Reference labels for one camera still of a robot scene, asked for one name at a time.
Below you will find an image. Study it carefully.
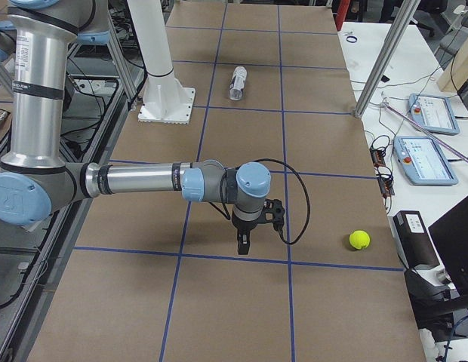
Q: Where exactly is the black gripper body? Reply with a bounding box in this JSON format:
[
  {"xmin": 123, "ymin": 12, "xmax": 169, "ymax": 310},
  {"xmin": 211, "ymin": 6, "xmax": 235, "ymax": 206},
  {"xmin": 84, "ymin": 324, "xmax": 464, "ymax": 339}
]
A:
[{"xmin": 232, "ymin": 214, "xmax": 257, "ymax": 239}]

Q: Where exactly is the yellow tennis ball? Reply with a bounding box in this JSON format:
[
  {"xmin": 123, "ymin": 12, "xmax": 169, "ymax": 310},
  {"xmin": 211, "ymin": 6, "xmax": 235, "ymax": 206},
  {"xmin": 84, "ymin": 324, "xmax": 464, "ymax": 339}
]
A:
[{"xmin": 349, "ymin": 230, "xmax": 371, "ymax": 250}]

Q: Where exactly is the clear plastic ball tube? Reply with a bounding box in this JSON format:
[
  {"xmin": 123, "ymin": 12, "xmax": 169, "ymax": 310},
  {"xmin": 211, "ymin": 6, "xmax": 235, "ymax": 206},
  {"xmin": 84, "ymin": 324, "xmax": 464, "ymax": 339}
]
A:
[{"xmin": 229, "ymin": 66, "xmax": 248, "ymax": 101}]

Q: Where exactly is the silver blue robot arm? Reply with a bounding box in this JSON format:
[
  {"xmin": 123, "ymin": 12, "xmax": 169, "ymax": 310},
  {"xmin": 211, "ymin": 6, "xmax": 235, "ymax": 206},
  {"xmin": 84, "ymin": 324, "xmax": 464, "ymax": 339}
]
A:
[{"xmin": 0, "ymin": 1, "xmax": 283, "ymax": 255}]

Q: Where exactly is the black box with label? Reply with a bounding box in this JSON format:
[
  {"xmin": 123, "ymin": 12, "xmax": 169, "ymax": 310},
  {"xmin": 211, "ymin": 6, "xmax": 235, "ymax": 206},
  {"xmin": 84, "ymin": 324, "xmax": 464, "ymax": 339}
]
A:
[{"xmin": 393, "ymin": 210, "xmax": 439, "ymax": 270}]

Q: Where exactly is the near teach pendant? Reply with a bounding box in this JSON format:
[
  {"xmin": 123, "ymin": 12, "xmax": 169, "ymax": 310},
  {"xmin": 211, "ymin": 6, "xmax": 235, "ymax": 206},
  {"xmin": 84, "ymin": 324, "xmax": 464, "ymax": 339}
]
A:
[{"xmin": 393, "ymin": 137, "xmax": 458, "ymax": 186}]

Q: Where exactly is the teach pendant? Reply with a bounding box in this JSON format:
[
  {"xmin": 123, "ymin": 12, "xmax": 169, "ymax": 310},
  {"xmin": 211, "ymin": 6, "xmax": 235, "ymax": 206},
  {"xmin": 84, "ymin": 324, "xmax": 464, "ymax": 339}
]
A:
[
  {"xmin": 408, "ymin": 94, "xmax": 460, "ymax": 135},
  {"xmin": 393, "ymin": 137, "xmax": 458, "ymax": 186}
]

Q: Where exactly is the black computer monitor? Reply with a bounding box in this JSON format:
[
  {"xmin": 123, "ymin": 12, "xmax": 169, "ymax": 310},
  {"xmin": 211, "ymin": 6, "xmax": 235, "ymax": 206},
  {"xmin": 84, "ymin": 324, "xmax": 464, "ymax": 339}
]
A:
[{"xmin": 405, "ymin": 196, "xmax": 468, "ymax": 328}]

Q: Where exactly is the far teach pendant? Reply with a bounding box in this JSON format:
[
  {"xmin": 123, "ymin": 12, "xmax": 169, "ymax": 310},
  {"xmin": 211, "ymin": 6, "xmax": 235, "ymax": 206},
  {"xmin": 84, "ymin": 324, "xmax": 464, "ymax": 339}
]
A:
[{"xmin": 408, "ymin": 94, "xmax": 460, "ymax": 135}]

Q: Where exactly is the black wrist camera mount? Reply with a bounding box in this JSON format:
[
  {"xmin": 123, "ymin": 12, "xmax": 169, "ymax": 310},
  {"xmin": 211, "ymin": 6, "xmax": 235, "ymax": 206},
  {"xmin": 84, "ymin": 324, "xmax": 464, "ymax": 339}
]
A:
[{"xmin": 260, "ymin": 199, "xmax": 285, "ymax": 232}]

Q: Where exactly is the black camera cable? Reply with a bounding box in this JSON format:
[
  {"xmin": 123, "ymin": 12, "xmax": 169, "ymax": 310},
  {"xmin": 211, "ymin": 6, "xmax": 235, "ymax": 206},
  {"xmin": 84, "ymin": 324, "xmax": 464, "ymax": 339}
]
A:
[{"xmin": 252, "ymin": 158, "xmax": 311, "ymax": 245}]

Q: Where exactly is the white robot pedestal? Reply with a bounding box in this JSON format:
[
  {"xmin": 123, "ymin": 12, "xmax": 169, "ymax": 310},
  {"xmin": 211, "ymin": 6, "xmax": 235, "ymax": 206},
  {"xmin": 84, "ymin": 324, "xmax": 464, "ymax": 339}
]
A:
[{"xmin": 128, "ymin": 0, "xmax": 196, "ymax": 124}]

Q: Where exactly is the aluminium side frame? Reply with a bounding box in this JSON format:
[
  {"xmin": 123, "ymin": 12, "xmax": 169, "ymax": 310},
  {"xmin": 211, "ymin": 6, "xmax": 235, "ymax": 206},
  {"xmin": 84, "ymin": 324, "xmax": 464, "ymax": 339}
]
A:
[{"xmin": 0, "ymin": 0, "xmax": 148, "ymax": 362}]

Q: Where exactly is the aluminium frame post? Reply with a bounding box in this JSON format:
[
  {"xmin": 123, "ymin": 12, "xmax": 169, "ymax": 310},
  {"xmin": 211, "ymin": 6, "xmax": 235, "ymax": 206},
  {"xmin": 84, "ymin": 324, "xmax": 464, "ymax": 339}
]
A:
[{"xmin": 353, "ymin": 0, "xmax": 420, "ymax": 118}]

